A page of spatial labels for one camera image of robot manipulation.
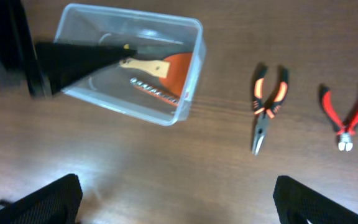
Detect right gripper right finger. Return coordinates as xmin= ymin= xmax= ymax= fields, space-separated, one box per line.
xmin=273 ymin=175 xmax=358 ymax=224

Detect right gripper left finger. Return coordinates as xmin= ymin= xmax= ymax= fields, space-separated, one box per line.
xmin=0 ymin=174 xmax=83 ymax=224

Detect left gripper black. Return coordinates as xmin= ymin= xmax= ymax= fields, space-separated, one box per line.
xmin=0 ymin=0 xmax=136 ymax=98

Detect orange socket bit rail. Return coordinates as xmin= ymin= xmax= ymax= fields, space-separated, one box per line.
xmin=130 ymin=77 xmax=179 ymax=106

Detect red black cutting pliers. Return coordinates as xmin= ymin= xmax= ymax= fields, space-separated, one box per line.
xmin=319 ymin=85 xmax=358 ymax=152

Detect orange black needle-nose pliers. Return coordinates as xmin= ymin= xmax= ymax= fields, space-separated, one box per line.
xmin=251 ymin=67 xmax=289 ymax=156

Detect file yellow black handle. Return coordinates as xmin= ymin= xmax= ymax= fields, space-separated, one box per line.
xmin=123 ymin=44 xmax=188 ymax=57

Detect clear plastic container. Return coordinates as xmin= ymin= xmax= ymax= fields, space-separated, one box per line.
xmin=55 ymin=4 xmax=206 ymax=126

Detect orange scraper wooden handle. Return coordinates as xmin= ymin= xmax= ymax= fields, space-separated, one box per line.
xmin=119 ymin=52 xmax=193 ymax=96

